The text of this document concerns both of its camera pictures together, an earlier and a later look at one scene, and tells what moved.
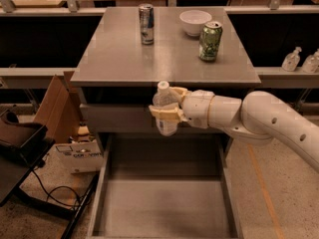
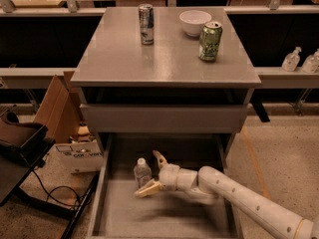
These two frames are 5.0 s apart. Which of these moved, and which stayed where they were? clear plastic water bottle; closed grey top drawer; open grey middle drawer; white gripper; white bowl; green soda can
Moved: white gripper; clear plastic water bottle
Stayed: open grey middle drawer; closed grey top drawer; green soda can; white bowl
